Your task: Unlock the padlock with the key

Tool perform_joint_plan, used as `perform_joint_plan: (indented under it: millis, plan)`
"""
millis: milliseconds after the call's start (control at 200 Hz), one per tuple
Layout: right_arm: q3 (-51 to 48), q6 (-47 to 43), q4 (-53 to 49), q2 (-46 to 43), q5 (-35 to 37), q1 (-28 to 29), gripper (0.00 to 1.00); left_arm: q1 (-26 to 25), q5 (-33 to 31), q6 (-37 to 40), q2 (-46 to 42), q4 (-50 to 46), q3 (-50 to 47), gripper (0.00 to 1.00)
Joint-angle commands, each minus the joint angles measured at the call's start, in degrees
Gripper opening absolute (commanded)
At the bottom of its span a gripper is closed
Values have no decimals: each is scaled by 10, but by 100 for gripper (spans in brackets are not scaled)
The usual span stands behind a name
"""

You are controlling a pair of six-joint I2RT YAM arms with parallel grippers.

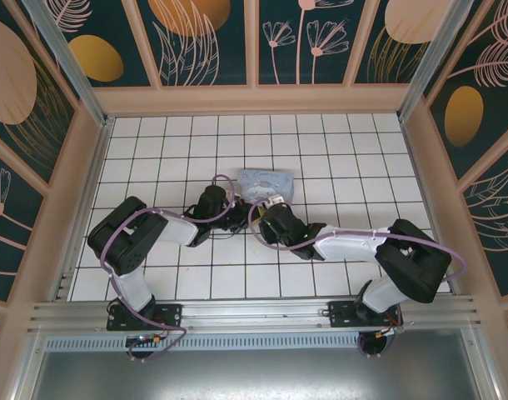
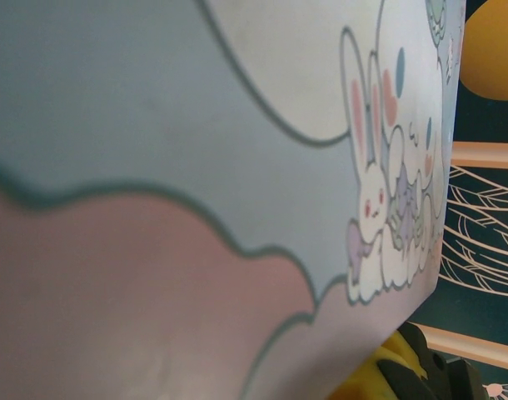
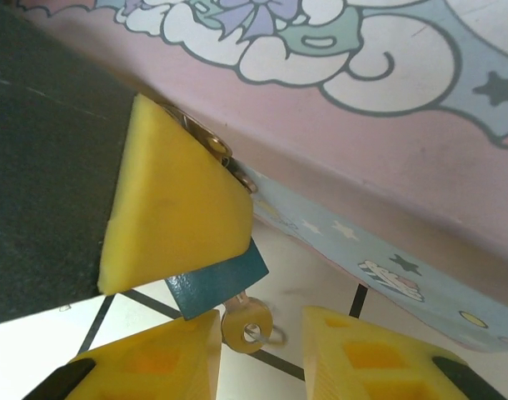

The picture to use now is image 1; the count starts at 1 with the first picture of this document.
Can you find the aluminium floor edge rail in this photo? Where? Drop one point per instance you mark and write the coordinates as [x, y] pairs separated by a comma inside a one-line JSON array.
[[427, 208], [85, 208]]

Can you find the blue cartoon tin box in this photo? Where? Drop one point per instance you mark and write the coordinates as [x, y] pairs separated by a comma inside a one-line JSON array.
[[262, 181]]

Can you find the aluminium corner post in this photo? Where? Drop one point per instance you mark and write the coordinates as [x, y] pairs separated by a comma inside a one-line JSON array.
[[433, 62], [71, 62]]

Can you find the small circuit board with LEDs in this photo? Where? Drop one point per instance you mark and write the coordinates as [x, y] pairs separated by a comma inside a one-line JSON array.
[[143, 339]]

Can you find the long aluminium mounting rail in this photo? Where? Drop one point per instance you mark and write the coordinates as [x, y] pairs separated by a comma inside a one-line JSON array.
[[254, 310]]

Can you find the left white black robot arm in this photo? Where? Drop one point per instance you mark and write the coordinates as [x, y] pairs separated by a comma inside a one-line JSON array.
[[131, 287]]

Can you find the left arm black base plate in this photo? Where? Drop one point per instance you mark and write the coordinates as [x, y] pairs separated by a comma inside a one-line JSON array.
[[170, 312]]

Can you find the grey metal sheet panel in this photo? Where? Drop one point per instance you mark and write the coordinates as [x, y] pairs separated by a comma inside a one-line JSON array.
[[254, 375]]

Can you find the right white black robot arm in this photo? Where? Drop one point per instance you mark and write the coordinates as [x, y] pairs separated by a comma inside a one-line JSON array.
[[345, 246]]

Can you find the yellow power connector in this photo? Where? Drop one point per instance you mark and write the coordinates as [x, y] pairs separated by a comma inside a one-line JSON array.
[[389, 333]]

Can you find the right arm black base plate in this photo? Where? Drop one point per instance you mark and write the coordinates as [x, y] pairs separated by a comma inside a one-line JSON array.
[[339, 312]]

